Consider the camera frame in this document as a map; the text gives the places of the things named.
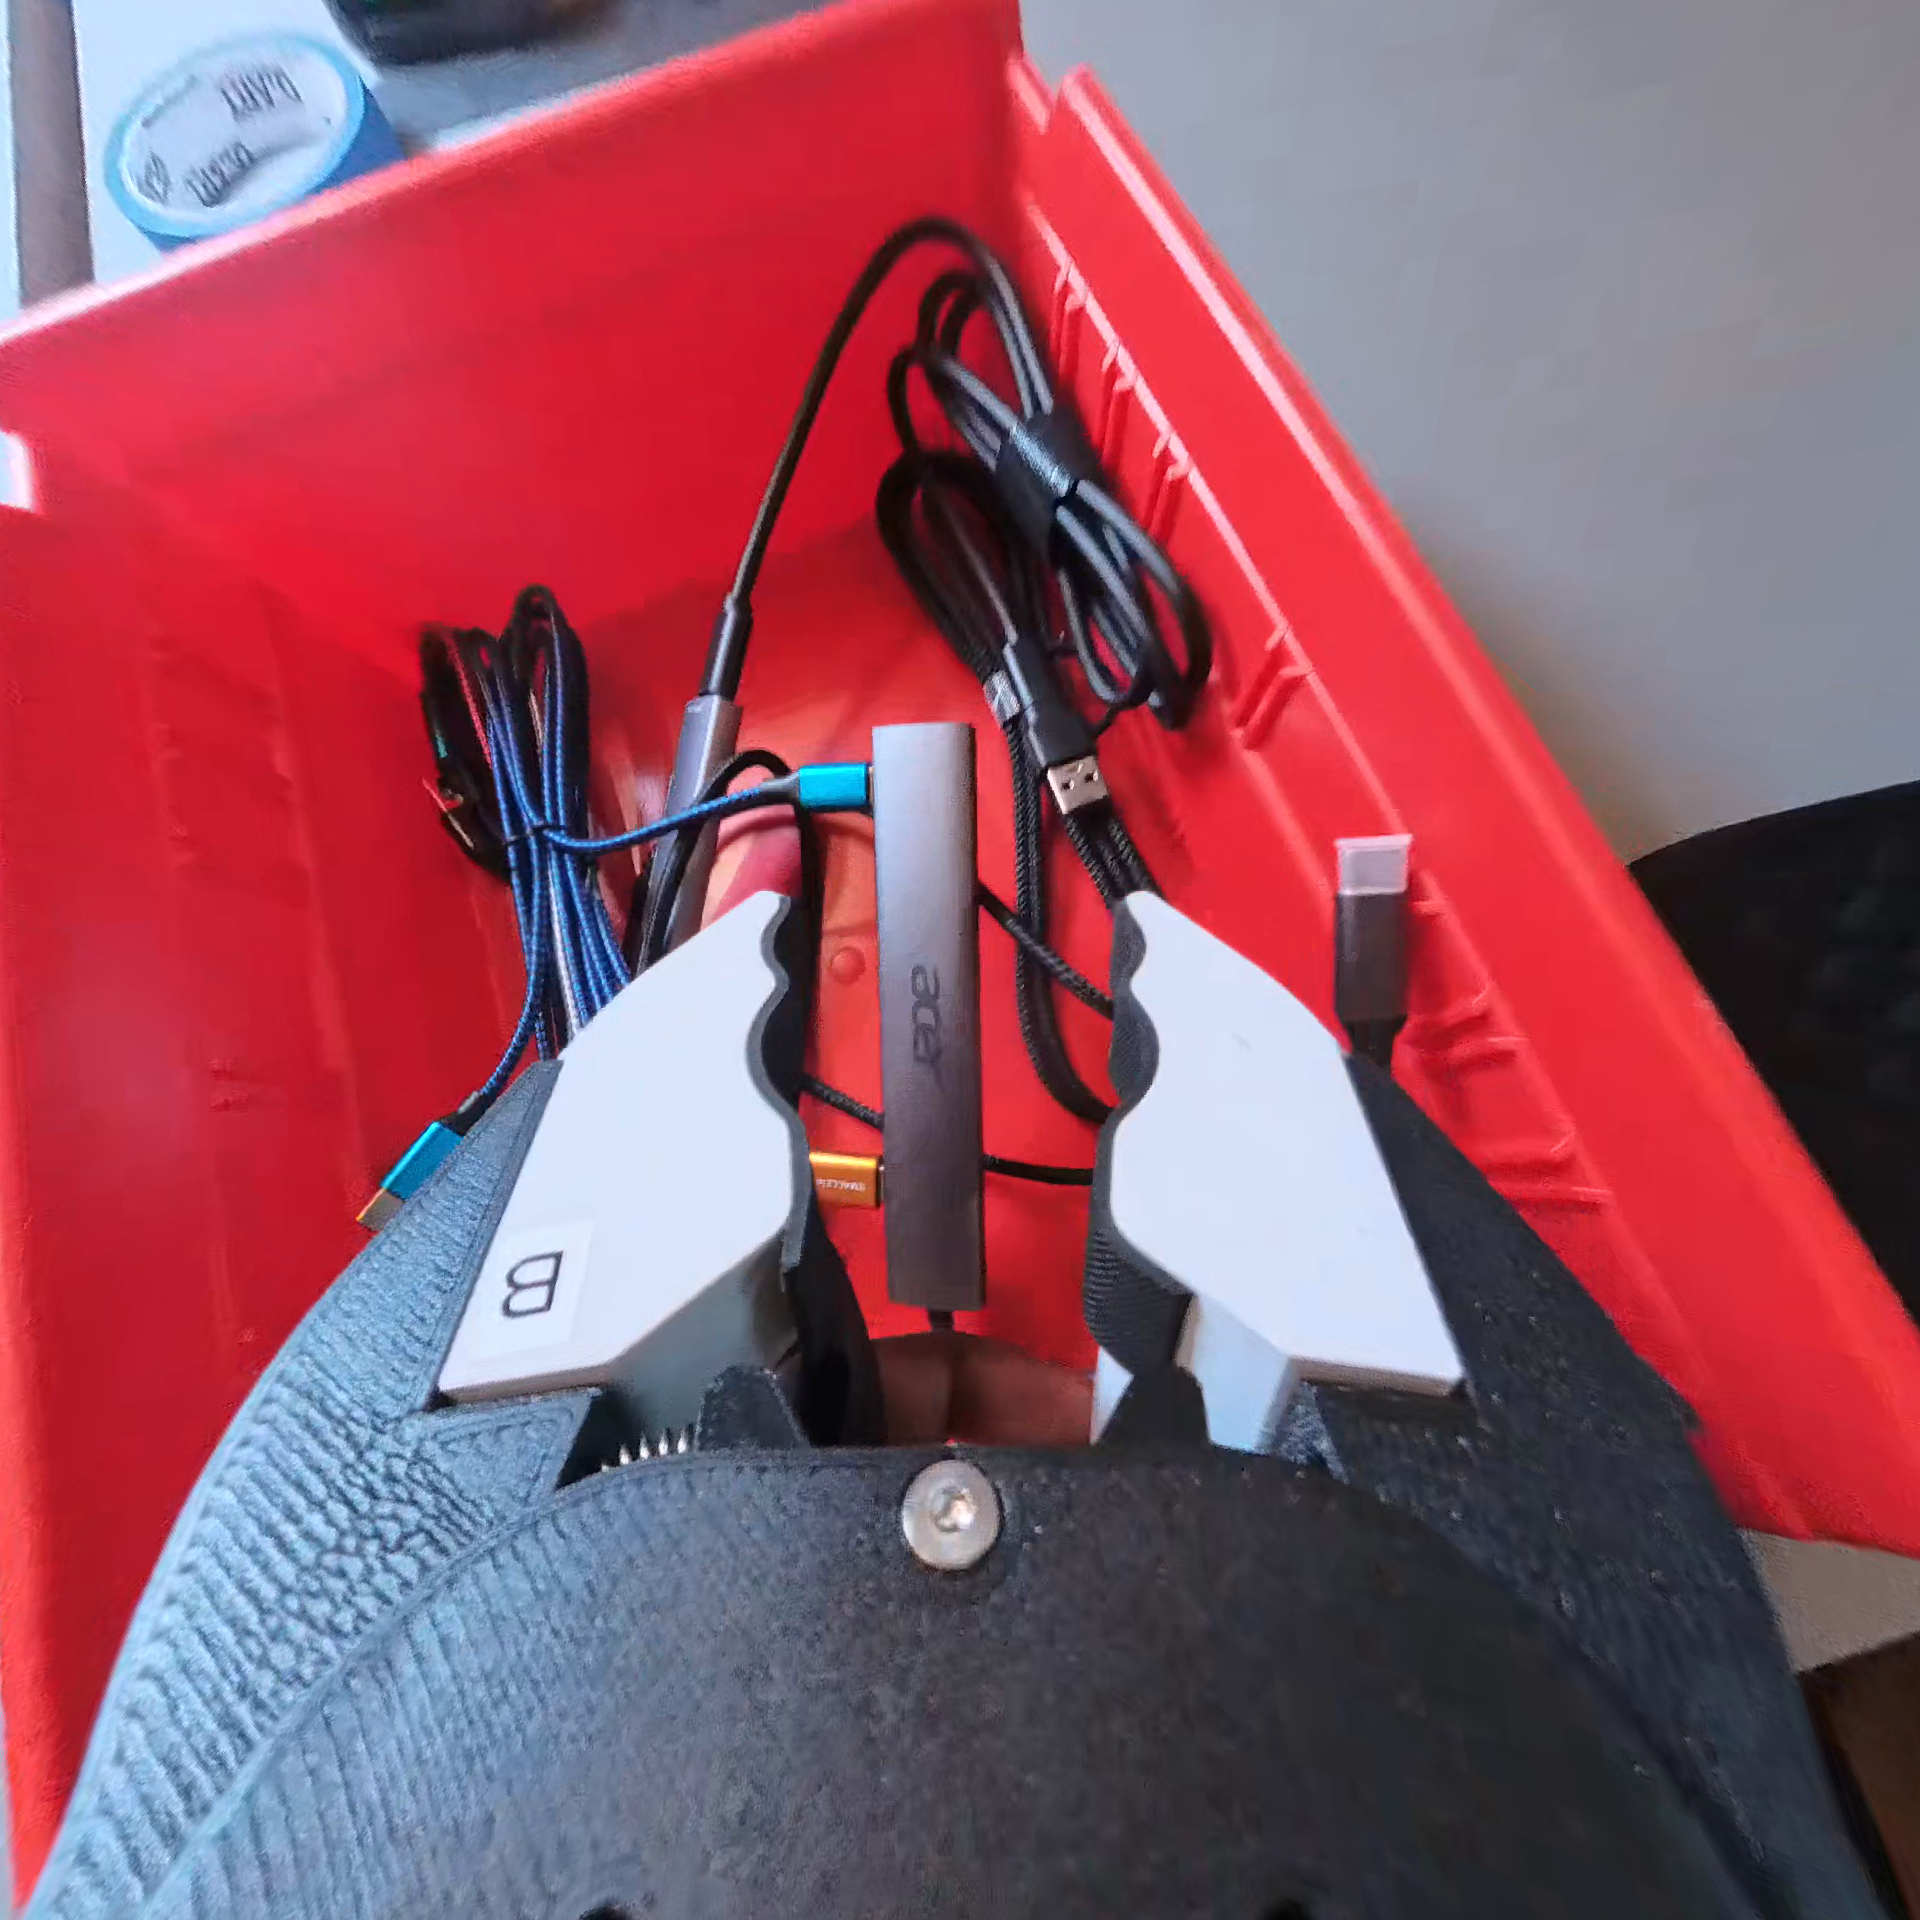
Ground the black bundled usb cable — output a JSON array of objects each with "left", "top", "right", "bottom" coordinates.
[{"left": 872, "top": 270, "right": 1215, "bottom": 1119}]

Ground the dark grey usb-c plug cable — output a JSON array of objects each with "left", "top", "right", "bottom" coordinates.
[{"left": 1332, "top": 834, "right": 1416, "bottom": 1070}]

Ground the person's left hand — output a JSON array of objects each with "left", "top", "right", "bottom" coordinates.
[{"left": 870, "top": 1332, "right": 1096, "bottom": 1449}]

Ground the blue tape roll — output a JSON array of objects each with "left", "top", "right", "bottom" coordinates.
[{"left": 103, "top": 29, "right": 409, "bottom": 253}]

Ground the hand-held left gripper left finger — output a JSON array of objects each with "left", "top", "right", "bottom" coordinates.
[{"left": 433, "top": 889, "right": 824, "bottom": 1407}]

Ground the red plastic cable bin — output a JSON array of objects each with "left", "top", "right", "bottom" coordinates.
[{"left": 0, "top": 0, "right": 1920, "bottom": 1863}]

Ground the blue braided usb-c cable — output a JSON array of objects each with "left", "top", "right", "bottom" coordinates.
[{"left": 357, "top": 586, "right": 876, "bottom": 1233}]

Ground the grey adapter with black cable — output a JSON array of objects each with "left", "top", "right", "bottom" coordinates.
[{"left": 630, "top": 218, "right": 1022, "bottom": 977}]

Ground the black cable with orange plugs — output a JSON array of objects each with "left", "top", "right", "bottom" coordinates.
[{"left": 790, "top": 1050, "right": 1119, "bottom": 1214}]

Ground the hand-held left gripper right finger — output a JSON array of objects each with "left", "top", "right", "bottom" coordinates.
[{"left": 1078, "top": 889, "right": 1470, "bottom": 1453}]

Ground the grey usb hub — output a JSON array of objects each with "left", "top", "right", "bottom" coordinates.
[{"left": 870, "top": 723, "right": 990, "bottom": 1310}]

